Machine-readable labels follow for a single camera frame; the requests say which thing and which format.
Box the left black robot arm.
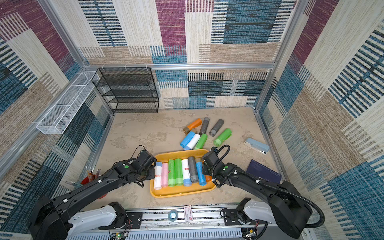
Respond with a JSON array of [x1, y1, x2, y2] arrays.
[[27, 150, 157, 240]]

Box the short green trash bag roll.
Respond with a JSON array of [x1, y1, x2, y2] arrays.
[[175, 159, 183, 186]]

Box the dark grey trash bag roll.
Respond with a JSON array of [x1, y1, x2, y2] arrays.
[[188, 156, 199, 184]]

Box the yellow plastic storage tray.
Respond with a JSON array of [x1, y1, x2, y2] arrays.
[[150, 149, 216, 199]]

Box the white red label card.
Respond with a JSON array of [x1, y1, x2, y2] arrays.
[[184, 205, 193, 222]]

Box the white blue-end trash bag roll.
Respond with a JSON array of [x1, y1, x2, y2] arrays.
[[184, 134, 201, 151]]

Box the red pen cup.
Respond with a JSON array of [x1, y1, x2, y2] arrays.
[[65, 166, 109, 200]]

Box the light blue trash bag roll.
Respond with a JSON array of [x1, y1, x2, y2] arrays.
[[180, 130, 196, 149]]

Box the white wire mesh basket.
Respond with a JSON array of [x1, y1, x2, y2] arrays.
[[37, 72, 95, 135]]

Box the light blue stapler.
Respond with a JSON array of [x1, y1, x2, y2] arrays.
[[244, 138, 270, 155]]

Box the dark blue notebook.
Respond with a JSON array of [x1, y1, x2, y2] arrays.
[[246, 160, 282, 184]]

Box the black mesh shelf rack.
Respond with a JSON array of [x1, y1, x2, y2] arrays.
[[92, 67, 160, 114]]

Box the green roll beside white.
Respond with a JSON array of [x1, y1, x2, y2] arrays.
[[195, 134, 208, 150]]

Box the grey trash bag roll right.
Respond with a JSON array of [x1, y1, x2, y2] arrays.
[[209, 119, 225, 137]]

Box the white blue trash bag roll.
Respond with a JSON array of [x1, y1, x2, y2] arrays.
[[154, 162, 163, 190]]

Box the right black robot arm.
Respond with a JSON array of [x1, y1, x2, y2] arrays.
[[202, 148, 326, 239]]

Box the pink trash bag roll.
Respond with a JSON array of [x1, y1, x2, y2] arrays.
[[161, 163, 169, 188]]

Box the orange trash bag roll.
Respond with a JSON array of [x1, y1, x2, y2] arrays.
[[183, 119, 202, 135]]

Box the tape roll on rail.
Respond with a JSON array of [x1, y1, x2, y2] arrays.
[[168, 210, 179, 222]]

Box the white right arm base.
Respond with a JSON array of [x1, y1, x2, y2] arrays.
[[220, 198, 276, 226]]

